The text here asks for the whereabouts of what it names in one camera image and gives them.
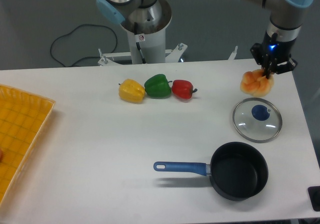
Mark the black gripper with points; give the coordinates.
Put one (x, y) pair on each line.
(273, 56)

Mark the round golden bread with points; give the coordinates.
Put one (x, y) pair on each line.
(256, 83)

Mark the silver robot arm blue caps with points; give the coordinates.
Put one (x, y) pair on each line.
(286, 16)

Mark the glass lid blue knob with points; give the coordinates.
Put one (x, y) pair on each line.
(257, 120)

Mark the red bell pepper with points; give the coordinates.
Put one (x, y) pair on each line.
(183, 89)

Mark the green bell pepper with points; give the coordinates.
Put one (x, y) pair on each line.
(158, 86)

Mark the black device at table edge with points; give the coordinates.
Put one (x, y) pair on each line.
(314, 195)

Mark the yellow bell pepper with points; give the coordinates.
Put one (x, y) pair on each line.
(131, 91)

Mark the yellow woven basket tray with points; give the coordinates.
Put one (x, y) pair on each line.
(23, 116)

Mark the black pot blue handle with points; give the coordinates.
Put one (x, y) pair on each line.
(237, 171)

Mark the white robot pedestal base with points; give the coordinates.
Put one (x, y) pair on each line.
(147, 46)

